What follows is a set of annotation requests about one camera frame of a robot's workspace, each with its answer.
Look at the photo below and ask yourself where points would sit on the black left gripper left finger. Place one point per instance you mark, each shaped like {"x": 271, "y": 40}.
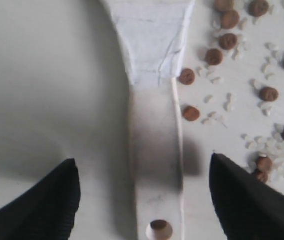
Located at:
{"x": 47, "y": 211}

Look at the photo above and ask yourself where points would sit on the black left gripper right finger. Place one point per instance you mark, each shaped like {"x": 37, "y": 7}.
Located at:
{"x": 246, "y": 208}

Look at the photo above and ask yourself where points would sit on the white wooden brush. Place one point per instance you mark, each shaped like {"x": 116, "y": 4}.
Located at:
{"x": 152, "y": 36}

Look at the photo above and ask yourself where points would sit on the scattered white rice grains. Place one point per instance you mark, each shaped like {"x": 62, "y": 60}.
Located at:
{"x": 269, "y": 140}

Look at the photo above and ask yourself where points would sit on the scattered brown pellets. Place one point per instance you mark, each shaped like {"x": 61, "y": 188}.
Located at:
{"x": 234, "y": 42}

